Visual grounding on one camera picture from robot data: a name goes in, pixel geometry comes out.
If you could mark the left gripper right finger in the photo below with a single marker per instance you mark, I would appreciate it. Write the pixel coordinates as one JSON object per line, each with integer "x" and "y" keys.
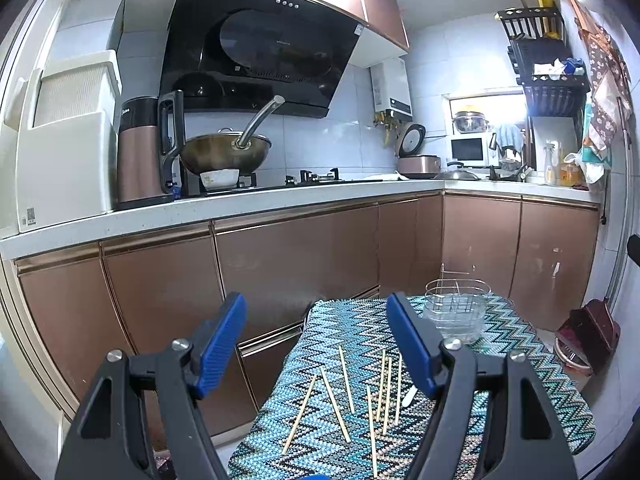
{"x": 522, "y": 438}

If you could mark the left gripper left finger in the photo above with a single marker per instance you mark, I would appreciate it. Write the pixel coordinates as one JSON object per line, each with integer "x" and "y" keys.
{"x": 109, "y": 437}

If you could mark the white ceramic spoon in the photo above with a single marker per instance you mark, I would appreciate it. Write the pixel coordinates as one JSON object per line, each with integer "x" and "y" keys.
{"x": 408, "y": 398}

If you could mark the lower kitchen cabinets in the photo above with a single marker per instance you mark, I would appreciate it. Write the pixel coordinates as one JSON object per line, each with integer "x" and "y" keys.
{"x": 146, "y": 276}

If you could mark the dark red dustpan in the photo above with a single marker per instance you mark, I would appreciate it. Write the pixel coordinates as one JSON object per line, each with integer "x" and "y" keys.
{"x": 592, "y": 333}

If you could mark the gas stove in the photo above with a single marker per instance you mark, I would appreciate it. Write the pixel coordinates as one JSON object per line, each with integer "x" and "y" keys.
{"x": 263, "y": 180}

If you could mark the yellow oil bottle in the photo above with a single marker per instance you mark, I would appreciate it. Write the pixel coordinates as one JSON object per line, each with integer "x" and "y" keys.
{"x": 570, "y": 171}

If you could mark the metal pot lid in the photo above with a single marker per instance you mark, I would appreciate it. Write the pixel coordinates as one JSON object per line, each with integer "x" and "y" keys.
{"x": 456, "y": 171}

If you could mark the white ceramic bowl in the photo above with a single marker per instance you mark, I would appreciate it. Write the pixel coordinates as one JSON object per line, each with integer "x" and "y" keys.
{"x": 216, "y": 180}

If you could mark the white appliance box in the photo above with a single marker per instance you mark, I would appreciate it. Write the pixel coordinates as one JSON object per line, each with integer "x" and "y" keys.
{"x": 66, "y": 151}

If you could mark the white microwave oven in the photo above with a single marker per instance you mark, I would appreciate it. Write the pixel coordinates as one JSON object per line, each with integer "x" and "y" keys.
{"x": 470, "y": 149}

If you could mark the rice cooker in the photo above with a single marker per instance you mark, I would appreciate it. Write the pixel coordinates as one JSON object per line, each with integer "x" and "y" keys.
{"x": 411, "y": 163}

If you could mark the steel pot on microwave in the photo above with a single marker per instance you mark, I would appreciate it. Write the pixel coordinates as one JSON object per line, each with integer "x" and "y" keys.
{"x": 470, "y": 121}

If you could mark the hanging patterned cloth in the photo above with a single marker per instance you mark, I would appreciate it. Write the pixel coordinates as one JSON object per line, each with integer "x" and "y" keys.
{"x": 610, "y": 103}

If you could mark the white water heater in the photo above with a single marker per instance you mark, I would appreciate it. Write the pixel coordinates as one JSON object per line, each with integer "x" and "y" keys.
{"x": 390, "y": 87}

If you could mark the black range hood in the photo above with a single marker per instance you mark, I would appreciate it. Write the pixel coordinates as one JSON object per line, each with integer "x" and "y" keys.
{"x": 236, "y": 55}

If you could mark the wire utensil holder with cup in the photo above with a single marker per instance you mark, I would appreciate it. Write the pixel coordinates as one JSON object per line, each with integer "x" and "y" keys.
{"x": 456, "y": 303}

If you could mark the metal wok with handle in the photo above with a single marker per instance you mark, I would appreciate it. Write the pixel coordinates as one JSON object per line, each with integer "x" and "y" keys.
{"x": 244, "y": 150}

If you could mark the black wall dish rack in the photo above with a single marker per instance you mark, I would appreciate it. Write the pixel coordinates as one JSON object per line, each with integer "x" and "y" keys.
{"x": 554, "y": 82}

